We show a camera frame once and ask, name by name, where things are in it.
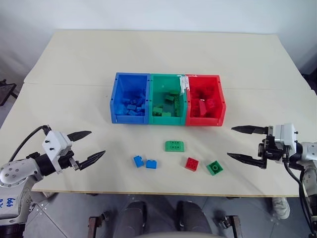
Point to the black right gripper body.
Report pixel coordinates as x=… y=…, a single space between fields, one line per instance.
x=272 y=148

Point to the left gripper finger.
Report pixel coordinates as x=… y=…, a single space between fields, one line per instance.
x=79 y=135
x=92 y=159

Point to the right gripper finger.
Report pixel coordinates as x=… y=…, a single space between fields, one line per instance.
x=247 y=159
x=250 y=129

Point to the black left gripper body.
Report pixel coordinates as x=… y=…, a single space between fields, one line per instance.
x=65 y=162

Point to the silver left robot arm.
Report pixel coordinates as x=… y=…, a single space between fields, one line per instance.
x=15 y=171

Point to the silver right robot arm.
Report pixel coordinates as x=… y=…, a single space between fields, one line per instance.
x=308 y=152

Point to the green square toy brick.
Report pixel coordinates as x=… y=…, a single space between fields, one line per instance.
x=214 y=168

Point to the red plastic bin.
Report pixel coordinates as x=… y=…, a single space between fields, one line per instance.
x=218 y=99

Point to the blue toy brick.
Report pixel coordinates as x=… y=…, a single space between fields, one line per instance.
x=151 y=164
x=131 y=106
x=138 y=161

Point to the blue plastic bin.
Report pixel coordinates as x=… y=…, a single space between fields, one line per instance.
x=119 y=99

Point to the red square toy brick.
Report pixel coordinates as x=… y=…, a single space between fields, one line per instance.
x=192 y=163

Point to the white shoe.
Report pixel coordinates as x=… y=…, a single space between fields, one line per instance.
x=281 y=208

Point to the dark rounded shape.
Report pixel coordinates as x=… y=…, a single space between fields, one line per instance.
x=131 y=218

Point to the flat green toy brick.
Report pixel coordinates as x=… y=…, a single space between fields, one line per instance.
x=174 y=146

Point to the white tape strip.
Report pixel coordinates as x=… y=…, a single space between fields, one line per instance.
x=183 y=83

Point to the black stand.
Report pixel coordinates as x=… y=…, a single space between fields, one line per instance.
x=7 y=91

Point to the dark green toy brick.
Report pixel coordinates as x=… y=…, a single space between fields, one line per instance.
x=169 y=98

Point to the green plastic bin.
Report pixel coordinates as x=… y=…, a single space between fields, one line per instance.
x=163 y=84

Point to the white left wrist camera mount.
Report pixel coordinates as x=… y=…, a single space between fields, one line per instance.
x=55 y=145

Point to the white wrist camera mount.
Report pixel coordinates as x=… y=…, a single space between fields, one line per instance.
x=55 y=145
x=287 y=135

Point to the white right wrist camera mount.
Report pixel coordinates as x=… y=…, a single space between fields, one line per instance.
x=287 y=135

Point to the rusty caster frame leg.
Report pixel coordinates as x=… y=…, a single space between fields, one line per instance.
x=95 y=224
x=232 y=225

